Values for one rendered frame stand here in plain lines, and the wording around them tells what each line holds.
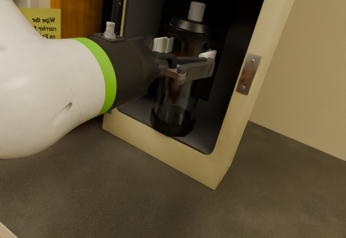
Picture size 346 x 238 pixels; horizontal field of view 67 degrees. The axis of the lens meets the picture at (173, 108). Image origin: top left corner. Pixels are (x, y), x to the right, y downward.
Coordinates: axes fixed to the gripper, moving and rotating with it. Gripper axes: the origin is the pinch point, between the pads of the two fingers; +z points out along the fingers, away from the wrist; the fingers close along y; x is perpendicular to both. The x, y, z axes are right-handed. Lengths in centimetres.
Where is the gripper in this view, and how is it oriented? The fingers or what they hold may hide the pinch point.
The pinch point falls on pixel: (186, 51)
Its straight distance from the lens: 53.1
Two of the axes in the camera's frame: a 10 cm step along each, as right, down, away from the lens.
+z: 4.9, -3.0, 8.2
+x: -2.0, 8.7, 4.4
